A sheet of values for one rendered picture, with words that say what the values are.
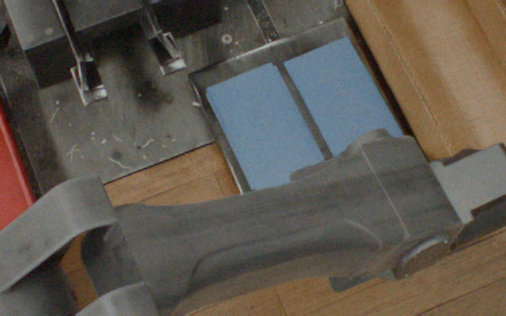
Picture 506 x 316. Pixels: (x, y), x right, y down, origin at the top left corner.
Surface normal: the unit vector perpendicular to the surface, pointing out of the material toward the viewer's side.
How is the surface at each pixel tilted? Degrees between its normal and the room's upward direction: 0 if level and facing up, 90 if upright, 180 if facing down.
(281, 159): 0
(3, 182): 0
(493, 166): 0
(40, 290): 38
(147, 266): 29
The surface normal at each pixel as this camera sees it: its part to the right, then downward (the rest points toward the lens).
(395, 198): 0.44, -0.53
